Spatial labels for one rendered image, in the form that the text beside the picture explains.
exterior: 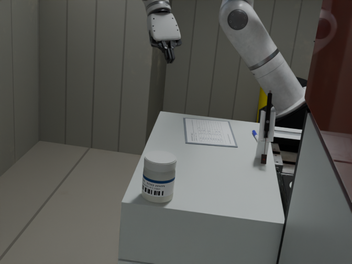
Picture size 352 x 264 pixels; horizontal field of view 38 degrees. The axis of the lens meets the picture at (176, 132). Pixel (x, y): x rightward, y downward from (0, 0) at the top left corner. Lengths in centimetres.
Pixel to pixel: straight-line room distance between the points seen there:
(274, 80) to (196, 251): 82
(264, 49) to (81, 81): 209
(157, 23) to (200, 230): 82
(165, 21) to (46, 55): 205
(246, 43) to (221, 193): 70
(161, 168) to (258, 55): 80
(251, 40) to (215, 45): 242
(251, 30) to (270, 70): 16
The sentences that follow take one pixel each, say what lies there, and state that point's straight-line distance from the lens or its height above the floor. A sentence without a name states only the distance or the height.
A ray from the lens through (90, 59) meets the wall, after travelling 358.
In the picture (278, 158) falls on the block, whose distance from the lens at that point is 157.
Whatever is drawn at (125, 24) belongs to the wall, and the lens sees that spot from 347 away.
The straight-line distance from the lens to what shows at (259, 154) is 139.
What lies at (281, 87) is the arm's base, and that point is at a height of 105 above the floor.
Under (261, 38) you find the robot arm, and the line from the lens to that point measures 175.
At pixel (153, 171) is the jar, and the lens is 107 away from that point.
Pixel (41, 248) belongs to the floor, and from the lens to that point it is 268.
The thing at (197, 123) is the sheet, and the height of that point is 97.
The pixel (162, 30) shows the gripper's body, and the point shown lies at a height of 121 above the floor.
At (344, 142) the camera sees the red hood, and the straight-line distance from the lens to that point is 70.
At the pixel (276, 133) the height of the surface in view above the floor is 96.
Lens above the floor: 150
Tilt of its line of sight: 21 degrees down
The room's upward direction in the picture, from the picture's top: 6 degrees clockwise
